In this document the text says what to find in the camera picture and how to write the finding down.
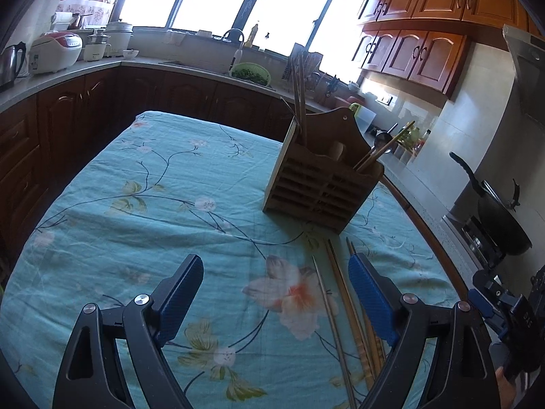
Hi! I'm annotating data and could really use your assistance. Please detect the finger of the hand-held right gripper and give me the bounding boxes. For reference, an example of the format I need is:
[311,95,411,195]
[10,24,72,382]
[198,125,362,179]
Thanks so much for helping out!
[472,269,518,307]
[467,288,509,342]

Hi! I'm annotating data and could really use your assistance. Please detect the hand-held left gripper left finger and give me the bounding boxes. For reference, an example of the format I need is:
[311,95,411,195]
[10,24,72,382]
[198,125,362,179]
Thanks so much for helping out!
[52,254,204,409]

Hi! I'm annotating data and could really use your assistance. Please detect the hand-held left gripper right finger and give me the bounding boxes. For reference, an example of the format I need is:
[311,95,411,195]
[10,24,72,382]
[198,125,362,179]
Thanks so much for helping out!
[348,253,500,409]

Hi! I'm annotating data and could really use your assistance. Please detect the pile of wooden chopsticks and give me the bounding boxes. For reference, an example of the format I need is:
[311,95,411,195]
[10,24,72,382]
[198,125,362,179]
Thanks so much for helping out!
[325,237,386,382]

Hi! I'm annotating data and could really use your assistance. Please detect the wooden slatted utensil holder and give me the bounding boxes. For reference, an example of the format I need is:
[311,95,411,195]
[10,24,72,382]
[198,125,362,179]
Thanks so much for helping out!
[262,107,385,234]

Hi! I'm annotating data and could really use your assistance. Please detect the brown bamboo chopstick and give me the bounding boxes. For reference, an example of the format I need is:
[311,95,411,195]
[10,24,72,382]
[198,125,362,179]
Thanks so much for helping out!
[291,66,301,121]
[355,121,417,172]

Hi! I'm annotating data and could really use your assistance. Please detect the metal spoon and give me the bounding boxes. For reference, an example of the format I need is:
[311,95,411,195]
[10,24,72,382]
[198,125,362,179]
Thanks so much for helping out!
[355,132,394,173]

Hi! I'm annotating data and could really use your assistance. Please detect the person's right hand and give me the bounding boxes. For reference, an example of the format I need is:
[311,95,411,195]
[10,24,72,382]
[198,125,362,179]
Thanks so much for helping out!
[495,366,521,409]

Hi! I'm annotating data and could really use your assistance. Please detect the gas stove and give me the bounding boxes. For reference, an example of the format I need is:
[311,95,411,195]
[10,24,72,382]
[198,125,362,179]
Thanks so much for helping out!
[443,213,507,271]

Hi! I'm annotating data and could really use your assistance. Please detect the black wok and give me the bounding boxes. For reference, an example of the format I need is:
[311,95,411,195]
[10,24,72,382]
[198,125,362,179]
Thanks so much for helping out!
[449,152,533,256]

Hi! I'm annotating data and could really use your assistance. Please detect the teal floral tablecloth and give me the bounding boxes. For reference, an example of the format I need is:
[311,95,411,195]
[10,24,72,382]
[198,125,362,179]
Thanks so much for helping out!
[0,111,463,409]

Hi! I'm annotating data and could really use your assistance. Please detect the white seasoning jars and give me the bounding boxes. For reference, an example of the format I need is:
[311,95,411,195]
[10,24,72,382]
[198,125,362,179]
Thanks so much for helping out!
[394,145,420,165]

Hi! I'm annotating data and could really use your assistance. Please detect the cooking oil bottle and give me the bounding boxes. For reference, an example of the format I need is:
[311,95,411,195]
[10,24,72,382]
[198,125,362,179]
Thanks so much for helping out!
[409,128,432,154]

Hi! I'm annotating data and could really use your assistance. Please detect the dark wooden lower cabinets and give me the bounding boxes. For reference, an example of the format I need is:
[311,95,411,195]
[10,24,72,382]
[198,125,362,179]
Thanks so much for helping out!
[0,66,307,273]

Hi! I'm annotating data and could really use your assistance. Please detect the range hood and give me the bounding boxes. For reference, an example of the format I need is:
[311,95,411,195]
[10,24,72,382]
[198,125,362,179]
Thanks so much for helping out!
[502,23,545,124]

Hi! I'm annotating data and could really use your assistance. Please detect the green colander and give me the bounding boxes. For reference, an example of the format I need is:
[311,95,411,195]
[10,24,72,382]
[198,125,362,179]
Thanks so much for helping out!
[231,62,272,86]

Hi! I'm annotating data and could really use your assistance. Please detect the dish drying rack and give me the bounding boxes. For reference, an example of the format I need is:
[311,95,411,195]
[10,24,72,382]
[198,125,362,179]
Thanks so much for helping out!
[282,43,324,92]

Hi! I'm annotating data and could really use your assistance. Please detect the wooden upper cabinets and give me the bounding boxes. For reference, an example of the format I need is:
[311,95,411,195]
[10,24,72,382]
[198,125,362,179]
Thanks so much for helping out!
[357,0,533,96]

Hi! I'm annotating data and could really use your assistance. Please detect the sink faucet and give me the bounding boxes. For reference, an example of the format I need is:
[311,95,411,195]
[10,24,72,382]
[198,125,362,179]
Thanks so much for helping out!
[221,28,246,71]

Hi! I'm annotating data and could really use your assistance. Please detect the large white electric cooker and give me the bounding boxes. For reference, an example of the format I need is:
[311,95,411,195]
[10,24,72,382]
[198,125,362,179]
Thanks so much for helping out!
[104,19,134,57]

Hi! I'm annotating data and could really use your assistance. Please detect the white rice cooker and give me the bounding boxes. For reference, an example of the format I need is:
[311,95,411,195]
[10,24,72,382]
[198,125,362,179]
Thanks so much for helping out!
[29,32,83,73]

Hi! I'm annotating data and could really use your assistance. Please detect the steel electric kettle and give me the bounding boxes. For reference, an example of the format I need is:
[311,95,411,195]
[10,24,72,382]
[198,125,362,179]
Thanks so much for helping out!
[0,42,27,90]

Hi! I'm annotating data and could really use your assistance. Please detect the translucent jug green handle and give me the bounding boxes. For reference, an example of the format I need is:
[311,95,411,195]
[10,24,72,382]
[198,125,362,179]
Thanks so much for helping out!
[349,102,377,135]

